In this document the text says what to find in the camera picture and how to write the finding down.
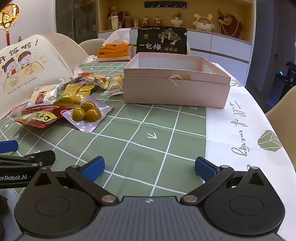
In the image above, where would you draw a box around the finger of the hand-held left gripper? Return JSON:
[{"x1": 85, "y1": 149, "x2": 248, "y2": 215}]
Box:
[
  {"x1": 0, "y1": 150, "x2": 56, "y2": 169},
  {"x1": 0, "y1": 140, "x2": 19, "y2": 154}
]

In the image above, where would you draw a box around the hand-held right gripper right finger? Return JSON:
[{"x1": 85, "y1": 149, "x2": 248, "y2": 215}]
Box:
[{"x1": 180, "y1": 157, "x2": 271, "y2": 206}]

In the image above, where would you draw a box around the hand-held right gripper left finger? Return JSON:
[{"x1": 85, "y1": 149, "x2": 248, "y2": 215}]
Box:
[{"x1": 27, "y1": 156, "x2": 119, "y2": 207}]

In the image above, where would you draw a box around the yellow snack packet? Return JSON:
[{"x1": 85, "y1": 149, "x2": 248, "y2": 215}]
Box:
[
  {"x1": 54, "y1": 91, "x2": 86, "y2": 109},
  {"x1": 63, "y1": 83, "x2": 96, "y2": 102}
]

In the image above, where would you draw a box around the pink cardboard box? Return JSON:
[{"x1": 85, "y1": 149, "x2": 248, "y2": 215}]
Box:
[{"x1": 122, "y1": 52, "x2": 231, "y2": 109}]

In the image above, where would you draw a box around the clear brown snack bar packet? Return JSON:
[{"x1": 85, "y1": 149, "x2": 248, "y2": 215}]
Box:
[{"x1": 103, "y1": 74, "x2": 125, "y2": 96}]

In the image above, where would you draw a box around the clear packet of green balls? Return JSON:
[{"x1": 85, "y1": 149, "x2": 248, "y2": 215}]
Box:
[{"x1": 62, "y1": 96, "x2": 114, "y2": 133}]

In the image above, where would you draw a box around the green checked tablecloth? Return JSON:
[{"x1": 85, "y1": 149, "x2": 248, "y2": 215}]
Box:
[{"x1": 0, "y1": 55, "x2": 288, "y2": 234}]

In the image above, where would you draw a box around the white red rice cracker packet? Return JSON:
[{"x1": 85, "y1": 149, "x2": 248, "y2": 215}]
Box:
[{"x1": 24, "y1": 85, "x2": 58, "y2": 112}]

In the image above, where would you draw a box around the white bluish snack packet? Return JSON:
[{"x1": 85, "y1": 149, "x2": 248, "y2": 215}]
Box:
[{"x1": 59, "y1": 77, "x2": 82, "y2": 90}]

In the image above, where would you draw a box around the red cream snack packet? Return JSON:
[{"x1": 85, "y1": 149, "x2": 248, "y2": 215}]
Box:
[{"x1": 80, "y1": 72, "x2": 111, "y2": 89}]

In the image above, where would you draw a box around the cream cloth tote bag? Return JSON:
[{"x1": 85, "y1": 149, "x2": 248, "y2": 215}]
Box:
[{"x1": 0, "y1": 33, "x2": 94, "y2": 120}]

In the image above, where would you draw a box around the orange tissue box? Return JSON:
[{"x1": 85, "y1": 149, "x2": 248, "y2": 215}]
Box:
[{"x1": 97, "y1": 29, "x2": 134, "y2": 62}]

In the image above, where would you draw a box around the black appliance with blue light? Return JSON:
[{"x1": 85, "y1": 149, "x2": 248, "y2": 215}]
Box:
[{"x1": 275, "y1": 61, "x2": 296, "y2": 94}]

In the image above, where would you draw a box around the white yellow shelf cabinet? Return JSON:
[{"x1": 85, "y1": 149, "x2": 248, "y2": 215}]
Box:
[{"x1": 97, "y1": 0, "x2": 256, "y2": 67}]

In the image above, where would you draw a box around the black printed box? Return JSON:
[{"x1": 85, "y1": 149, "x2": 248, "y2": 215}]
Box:
[{"x1": 135, "y1": 26, "x2": 188, "y2": 55}]

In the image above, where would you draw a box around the glass cabinet door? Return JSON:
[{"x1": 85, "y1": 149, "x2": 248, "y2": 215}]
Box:
[{"x1": 55, "y1": 0, "x2": 98, "y2": 45}]

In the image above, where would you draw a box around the white plush with yellow ears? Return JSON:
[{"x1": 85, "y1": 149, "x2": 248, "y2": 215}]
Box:
[{"x1": 193, "y1": 13, "x2": 213, "y2": 31}]

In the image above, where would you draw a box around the brown plush toy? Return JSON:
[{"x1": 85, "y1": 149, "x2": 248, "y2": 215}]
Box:
[{"x1": 217, "y1": 9, "x2": 243, "y2": 39}]

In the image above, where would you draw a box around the doll on cream cup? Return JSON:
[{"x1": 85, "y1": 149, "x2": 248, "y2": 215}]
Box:
[{"x1": 108, "y1": 6, "x2": 120, "y2": 30}]

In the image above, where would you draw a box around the white vase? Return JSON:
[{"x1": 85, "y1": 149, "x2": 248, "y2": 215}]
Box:
[{"x1": 171, "y1": 11, "x2": 183, "y2": 27}]

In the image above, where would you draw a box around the red gold wall ornament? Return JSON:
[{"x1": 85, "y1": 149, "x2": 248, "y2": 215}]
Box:
[{"x1": 0, "y1": 3, "x2": 20, "y2": 46}]

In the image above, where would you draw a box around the black wall hook rail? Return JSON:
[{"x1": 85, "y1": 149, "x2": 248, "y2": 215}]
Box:
[{"x1": 144, "y1": 1, "x2": 187, "y2": 9}]

